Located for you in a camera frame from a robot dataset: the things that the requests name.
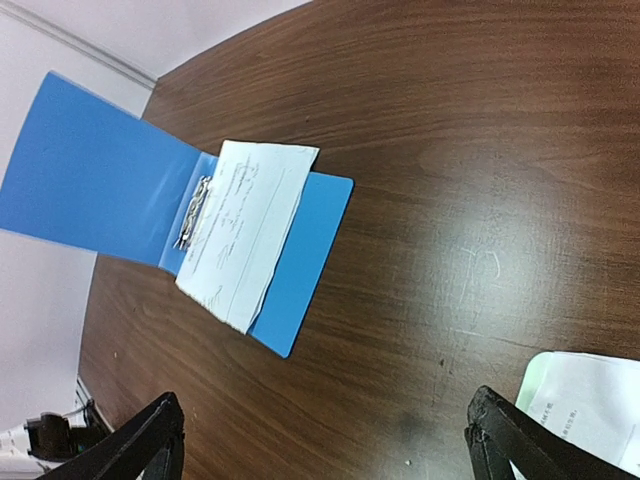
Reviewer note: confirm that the blue folder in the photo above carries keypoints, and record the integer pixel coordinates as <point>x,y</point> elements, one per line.
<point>87,174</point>

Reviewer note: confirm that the metal folder clip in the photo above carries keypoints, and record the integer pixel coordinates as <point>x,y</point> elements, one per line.
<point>192,213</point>

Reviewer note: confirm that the white paper sheets stack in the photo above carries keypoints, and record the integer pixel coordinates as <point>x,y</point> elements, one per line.
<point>592,401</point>

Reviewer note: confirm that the white paper sheet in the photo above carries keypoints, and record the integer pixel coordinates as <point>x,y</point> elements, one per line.
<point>251,202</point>

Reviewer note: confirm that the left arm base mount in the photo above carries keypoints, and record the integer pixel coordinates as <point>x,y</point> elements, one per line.
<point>59,438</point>

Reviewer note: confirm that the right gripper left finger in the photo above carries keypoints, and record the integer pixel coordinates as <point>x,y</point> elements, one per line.
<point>149,446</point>

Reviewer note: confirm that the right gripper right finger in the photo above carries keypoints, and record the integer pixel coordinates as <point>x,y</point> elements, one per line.
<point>501,438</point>

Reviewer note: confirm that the green clipboard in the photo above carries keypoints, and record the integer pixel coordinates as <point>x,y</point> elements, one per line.
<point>532,379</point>

